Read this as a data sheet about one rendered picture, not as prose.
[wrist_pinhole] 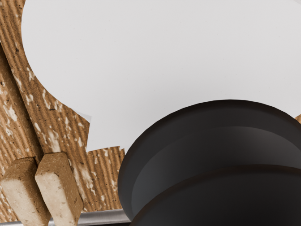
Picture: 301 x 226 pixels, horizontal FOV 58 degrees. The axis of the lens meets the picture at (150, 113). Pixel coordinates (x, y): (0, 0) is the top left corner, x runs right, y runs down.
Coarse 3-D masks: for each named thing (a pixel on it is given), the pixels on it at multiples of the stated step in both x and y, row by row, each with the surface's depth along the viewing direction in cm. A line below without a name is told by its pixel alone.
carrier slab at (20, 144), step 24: (0, 48) 18; (0, 72) 18; (0, 96) 19; (0, 120) 20; (24, 120) 20; (0, 144) 21; (24, 144) 21; (0, 168) 22; (0, 192) 23; (0, 216) 24
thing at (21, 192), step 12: (12, 168) 20; (24, 168) 20; (36, 168) 21; (0, 180) 19; (12, 180) 19; (24, 180) 19; (12, 192) 19; (24, 192) 19; (36, 192) 21; (12, 204) 20; (24, 204) 20; (36, 204) 21; (24, 216) 20; (36, 216) 21; (48, 216) 22
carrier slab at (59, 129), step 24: (0, 0) 16; (24, 0) 16; (0, 24) 16; (24, 72) 18; (24, 96) 19; (48, 96) 19; (48, 120) 20; (72, 120) 20; (48, 144) 21; (72, 144) 21; (72, 168) 22; (96, 168) 22; (96, 192) 23
